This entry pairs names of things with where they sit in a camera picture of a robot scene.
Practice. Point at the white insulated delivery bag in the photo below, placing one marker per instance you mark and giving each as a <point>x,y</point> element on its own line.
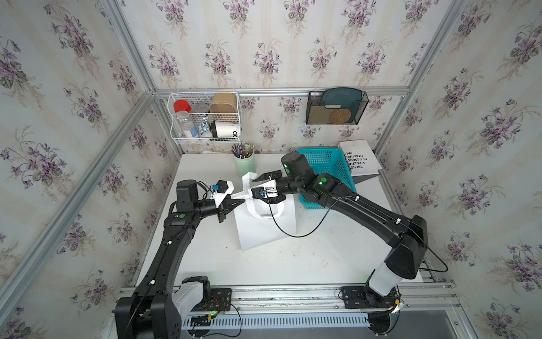
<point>254,218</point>

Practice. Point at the black mesh wall organizer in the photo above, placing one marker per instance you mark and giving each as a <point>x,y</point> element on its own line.
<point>320,105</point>

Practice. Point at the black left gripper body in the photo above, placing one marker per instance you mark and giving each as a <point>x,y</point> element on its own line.
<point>206,208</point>

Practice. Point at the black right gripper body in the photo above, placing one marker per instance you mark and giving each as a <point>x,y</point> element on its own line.
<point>285,186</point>

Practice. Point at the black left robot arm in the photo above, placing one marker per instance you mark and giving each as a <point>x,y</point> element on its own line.
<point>155,309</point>

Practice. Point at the clear glass jar blue label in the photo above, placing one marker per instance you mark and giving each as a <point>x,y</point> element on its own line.
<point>186,124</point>

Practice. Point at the white wire wall basket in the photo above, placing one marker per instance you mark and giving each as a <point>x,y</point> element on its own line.
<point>200,102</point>

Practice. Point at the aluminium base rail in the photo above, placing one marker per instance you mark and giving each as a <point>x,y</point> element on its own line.
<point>331,298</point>

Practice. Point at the white book black lettering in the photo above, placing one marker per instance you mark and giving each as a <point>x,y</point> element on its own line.
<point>360,158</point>

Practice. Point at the round woven rattan coaster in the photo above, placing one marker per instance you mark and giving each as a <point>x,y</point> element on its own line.
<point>340,116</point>

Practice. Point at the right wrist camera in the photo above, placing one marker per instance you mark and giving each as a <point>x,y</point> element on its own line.
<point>264,192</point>

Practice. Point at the green pencil cup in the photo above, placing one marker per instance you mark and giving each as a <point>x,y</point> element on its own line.
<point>243,158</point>

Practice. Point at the white paper cup black lid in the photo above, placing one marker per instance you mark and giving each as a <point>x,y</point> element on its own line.
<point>222,129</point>

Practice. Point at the teal plastic basket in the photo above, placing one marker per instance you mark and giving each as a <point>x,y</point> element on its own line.
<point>329,161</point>

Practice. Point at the red lid jar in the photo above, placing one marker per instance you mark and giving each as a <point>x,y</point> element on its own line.
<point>182,106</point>

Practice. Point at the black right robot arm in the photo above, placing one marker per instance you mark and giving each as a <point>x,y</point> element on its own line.
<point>406,237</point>

